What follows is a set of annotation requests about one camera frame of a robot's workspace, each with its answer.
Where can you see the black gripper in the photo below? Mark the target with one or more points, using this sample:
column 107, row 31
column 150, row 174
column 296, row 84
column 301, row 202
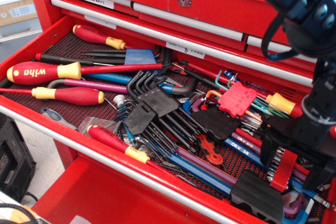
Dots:
column 322, row 154

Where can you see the red bit holder with bits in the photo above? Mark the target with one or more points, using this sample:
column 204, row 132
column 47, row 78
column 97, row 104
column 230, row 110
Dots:
column 279, row 179

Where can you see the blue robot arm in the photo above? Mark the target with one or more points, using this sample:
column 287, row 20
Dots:
column 305, row 27

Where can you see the black holder front right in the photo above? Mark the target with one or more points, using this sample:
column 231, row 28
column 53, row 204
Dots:
column 257, row 197

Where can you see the orange plastic key holder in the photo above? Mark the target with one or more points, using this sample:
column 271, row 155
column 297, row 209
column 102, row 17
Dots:
column 208, row 148

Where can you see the red hex key holder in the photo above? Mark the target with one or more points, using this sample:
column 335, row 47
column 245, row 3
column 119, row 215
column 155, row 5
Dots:
column 237, row 99

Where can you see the black holder centre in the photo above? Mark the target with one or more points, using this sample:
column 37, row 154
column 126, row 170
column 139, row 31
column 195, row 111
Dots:
column 219, row 125

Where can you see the black hex key set holder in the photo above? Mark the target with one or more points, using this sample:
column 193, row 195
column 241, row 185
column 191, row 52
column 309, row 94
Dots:
column 152, row 105

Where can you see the blue hex key holder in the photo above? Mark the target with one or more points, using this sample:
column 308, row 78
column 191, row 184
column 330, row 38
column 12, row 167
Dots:
column 139, row 57

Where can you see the black red drawer liner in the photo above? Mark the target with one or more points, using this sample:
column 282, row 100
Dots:
column 105, row 186

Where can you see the blue CR-V hex key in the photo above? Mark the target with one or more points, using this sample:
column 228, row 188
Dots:
column 293, row 182

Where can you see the purple CR-V hex key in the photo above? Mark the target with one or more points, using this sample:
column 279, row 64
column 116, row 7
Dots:
column 254, row 145

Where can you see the red yellow screwdriver right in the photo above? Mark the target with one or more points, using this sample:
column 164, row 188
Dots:
column 312, row 119

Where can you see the orange long hex key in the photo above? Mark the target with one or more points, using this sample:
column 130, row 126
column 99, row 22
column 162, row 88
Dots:
column 218, row 94

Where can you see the red tool chest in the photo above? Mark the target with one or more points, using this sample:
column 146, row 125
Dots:
column 182, row 111

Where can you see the white cutting tools label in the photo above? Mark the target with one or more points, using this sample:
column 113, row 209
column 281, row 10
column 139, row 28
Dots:
column 185, row 50

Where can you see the blue long hex key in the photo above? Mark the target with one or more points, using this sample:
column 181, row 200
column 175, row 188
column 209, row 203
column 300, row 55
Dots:
column 120, row 79

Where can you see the red yellow screwdriver front left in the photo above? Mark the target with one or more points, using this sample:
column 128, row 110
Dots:
column 76, row 95

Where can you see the white markers label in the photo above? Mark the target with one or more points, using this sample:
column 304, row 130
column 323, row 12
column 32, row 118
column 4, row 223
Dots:
column 104, row 3

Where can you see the red yellow screwdriver back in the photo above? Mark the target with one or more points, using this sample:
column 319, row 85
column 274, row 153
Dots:
column 92, row 35

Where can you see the black screwdriver red tip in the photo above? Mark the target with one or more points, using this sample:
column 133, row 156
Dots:
column 47, row 58

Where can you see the black computer case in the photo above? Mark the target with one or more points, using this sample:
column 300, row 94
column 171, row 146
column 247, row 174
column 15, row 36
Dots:
column 17, row 164

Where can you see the large wiha red yellow screwdriver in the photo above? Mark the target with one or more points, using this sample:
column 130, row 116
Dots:
column 33, row 73

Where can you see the grey blue tool handle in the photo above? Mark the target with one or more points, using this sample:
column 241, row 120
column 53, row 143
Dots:
column 56, row 117

